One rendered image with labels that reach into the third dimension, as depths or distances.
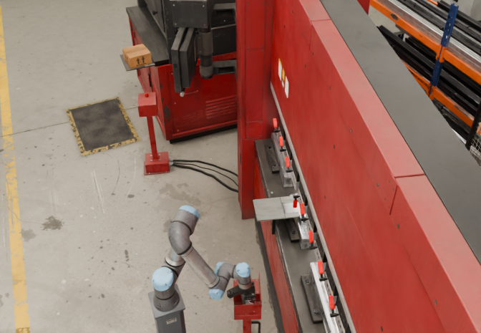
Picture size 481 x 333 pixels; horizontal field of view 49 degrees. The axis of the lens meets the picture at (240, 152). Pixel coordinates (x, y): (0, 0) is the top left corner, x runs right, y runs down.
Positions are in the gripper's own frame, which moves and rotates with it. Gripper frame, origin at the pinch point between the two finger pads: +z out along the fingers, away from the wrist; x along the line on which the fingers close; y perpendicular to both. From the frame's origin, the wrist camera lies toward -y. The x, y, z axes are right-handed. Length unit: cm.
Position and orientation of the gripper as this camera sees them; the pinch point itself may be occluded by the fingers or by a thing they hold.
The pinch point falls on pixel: (244, 305)
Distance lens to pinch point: 316.8
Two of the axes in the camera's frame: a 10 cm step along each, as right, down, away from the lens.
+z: 0.9, 7.7, 6.4
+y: 10.0, -0.9, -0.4
